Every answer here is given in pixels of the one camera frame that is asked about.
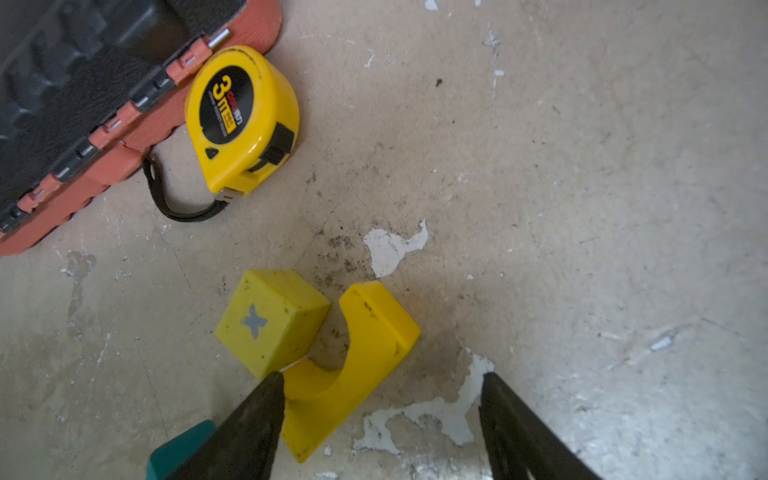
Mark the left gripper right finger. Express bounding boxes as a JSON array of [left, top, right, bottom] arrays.
[[479, 372, 598, 479]]

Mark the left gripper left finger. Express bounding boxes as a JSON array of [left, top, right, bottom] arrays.
[[170, 371, 285, 479]]

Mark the yellow arch block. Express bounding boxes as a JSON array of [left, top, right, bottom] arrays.
[[281, 281, 421, 463]]

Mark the teal triangle block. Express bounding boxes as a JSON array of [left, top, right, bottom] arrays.
[[145, 420, 216, 480]]

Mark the olive small cube block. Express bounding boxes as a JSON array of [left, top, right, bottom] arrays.
[[215, 269, 331, 380]]

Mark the yellow tape measure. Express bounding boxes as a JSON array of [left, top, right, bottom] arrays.
[[142, 46, 300, 223]]

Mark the black tool case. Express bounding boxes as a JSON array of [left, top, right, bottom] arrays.
[[1, 0, 282, 256]]

